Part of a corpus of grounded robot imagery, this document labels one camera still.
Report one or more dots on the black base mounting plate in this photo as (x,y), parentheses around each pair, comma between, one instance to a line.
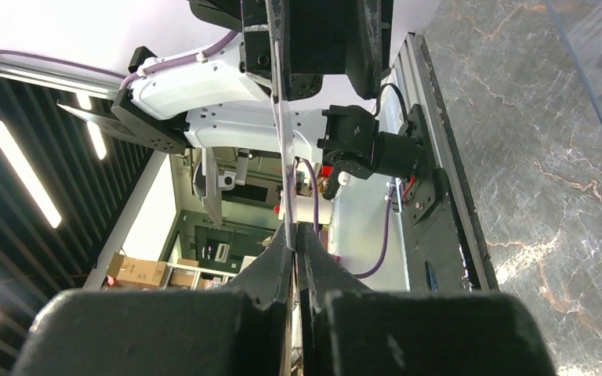
(443,245)

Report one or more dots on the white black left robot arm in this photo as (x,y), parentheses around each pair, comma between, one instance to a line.
(279,82)

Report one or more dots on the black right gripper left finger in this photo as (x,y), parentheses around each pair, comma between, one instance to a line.
(242,328)

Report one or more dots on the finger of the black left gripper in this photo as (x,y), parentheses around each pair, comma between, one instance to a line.
(339,37)
(266,34)

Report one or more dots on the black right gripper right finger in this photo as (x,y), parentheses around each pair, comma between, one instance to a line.
(349,329)

